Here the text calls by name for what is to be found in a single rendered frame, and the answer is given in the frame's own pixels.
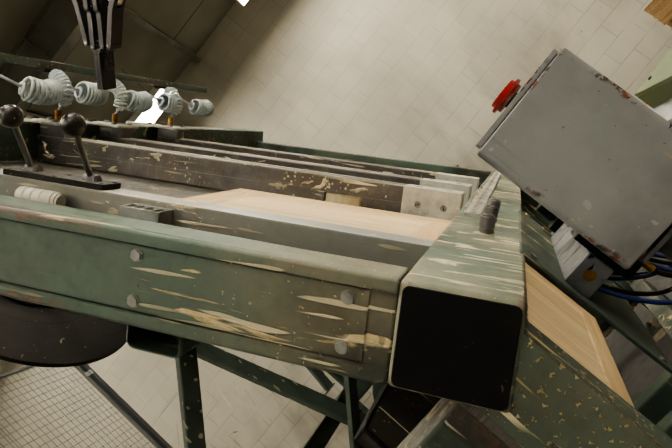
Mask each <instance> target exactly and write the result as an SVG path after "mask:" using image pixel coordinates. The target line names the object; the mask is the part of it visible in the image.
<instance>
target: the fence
mask: <svg viewBox="0 0 672 448"><path fill-rule="evenodd" d="M20 186H26V187H31V188H37V189H43V190H49V191H55V192H58V193H62V194H63V195H64V196H65V198H66V204H65V206H67V207H72V208H78V209H83V210H89V211H95V212H100V213H106V214H111V215H117V216H118V208H119V205H127V204H133V203H137V204H143V205H149V206H155V207H161V208H166V209H172V210H173V215H172V225H173V226H178V227H184V228H189V229H195V230H200V231H206V232H212V233H217V234H223V235H228V236H234V237H239V238H245V239H251V240H256V241H262V242H267V243H273V244H279V245H284V246H290V247H295V248H301V249H306V250H312V251H318V252H323V253H329V254H334V255H340V256H345V257H351V258H357V259H362V260H368V261H373V262H379V263H384V264H390V265H396V266H401V267H406V268H408V269H409V271H410V270H411V269H412V268H413V267H414V266H415V264H416V263H417V262H418V261H419V260H420V258H421V257H422V256H423V255H424V254H425V252H426V251H427V250H428V249H429V248H430V246H431V245H432V244H433V243H434V241H435V240H429V239H423V238H417V237H411V236H405V235H399V234H393V233H387V232H381V231H374V230H368V229H362V228H356V227H350V226H344V225H338V224H332V223H326V222H320V221H314V220H308V219H302V218H296V217H290V216H284V215H278V214H271V213H265V212H259V211H253V210H247V209H241V208H235V207H229V206H223V205H217V204H211V203H205V202H199V201H193V200H187V199H181V198H175V197H168V196H162V195H156V194H150V193H144V192H138V191H132V190H126V189H112V190H103V191H101V190H95V189H89V188H83V187H77V186H71V185H65V184H59V183H53V182H47V181H41V180H36V179H30V178H24V177H18V176H12V175H6V174H3V169H0V195H5V196H11V197H14V194H15V191H16V189H17V188H19V187H20Z"/></svg>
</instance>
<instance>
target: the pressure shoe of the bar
mask: <svg viewBox="0 0 672 448"><path fill-rule="evenodd" d="M325 201H326V202H333V203H339V204H346V205H352V206H359V207H360V205H361V197H356V196H350V195H343V194H336V193H330V192H327V193H326V200H325Z"/></svg>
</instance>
